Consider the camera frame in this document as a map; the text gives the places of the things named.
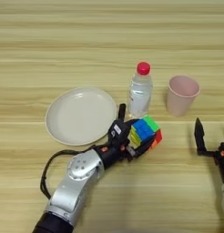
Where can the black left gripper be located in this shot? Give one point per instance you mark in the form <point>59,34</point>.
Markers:
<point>115,151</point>

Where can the cream round plate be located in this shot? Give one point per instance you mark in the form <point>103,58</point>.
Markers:
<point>80,115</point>

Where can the multicoloured puzzle cube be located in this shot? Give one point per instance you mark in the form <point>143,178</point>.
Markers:
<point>144,130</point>

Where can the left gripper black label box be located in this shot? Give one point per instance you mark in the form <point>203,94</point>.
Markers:
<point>118,129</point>

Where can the black marker pen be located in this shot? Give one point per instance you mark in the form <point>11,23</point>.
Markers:
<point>122,111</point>

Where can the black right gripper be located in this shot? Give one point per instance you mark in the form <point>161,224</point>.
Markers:
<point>223,160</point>

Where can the pink plastic cup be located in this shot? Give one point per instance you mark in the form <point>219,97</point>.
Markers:
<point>181,97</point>

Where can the clear red-capped water bottle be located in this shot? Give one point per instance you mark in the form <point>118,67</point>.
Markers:
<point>140,91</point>

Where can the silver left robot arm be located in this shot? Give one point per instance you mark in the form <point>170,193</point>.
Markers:
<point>74,182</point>

